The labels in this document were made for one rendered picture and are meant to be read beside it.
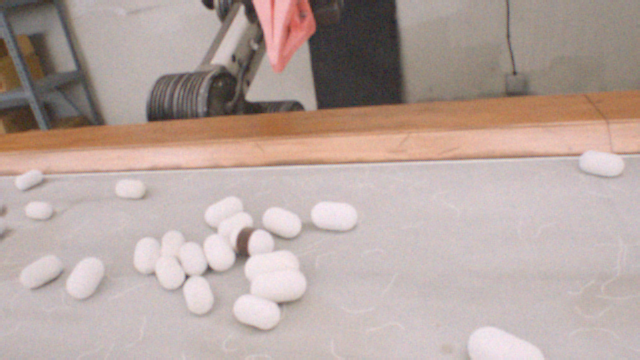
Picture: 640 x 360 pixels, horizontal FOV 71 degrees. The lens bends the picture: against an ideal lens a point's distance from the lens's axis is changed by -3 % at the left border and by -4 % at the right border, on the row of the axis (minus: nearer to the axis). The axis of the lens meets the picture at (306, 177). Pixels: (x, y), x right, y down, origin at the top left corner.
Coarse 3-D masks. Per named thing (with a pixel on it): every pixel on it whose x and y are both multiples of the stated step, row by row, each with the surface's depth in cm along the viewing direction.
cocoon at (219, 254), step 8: (208, 240) 36; (216, 240) 35; (224, 240) 35; (208, 248) 35; (216, 248) 34; (224, 248) 34; (208, 256) 34; (216, 256) 34; (224, 256) 34; (232, 256) 35; (216, 264) 34; (224, 264) 34
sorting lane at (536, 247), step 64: (0, 192) 57; (64, 192) 54; (192, 192) 48; (256, 192) 46; (320, 192) 44; (384, 192) 42; (448, 192) 40; (512, 192) 39; (576, 192) 37; (0, 256) 42; (64, 256) 41; (128, 256) 39; (320, 256) 35; (384, 256) 34; (448, 256) 32; (512, 256) 31; (576, 256) 30; (0, 320) 34; (64, 320) 32; (128, 320) 31; (192, 320) 31; (320, 320) 29; (384, 320) 28; (448, 320) 27; (512, 320) 26; (576, 320) 25
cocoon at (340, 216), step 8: (320, 208) 37; (328, 208) 37; (336, 208) 37; (344, 208) 36; (352, 208) 37; (312, 216) 38; (320, 216) 37; (328, 216) 37; (336, 216) 36; (344, 216) 36; (352, 216) 36; (320, 224) 37; (328, 224) 37; (336, 224) 37; (344, 224) 36; (352, 224) 37
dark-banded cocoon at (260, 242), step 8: (232, 232) 36; (256, 232) 35; (264, 232) 35; (232, 240) 36; (256, 240) 35; (264, 240) 35; (272, 240) 35; (232, 248) 36; (248, 248) 35; (256, 248) 35; (264, 248) 35; (272, 248) 35
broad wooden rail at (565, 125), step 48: (576, 96) 49; (624, 96) 47; (0, 144) 68; (48, 144) 64; (96, 144) 60; (144, 144) 57; (192, 144) 55; (240, 144) 53; (288, 144) 51; (336, 144) 50; (384, 144) 48; (432, 144) 47; (480, 144) 45; (528, 144) 44; (576, 144) 43; (624, 144) 41
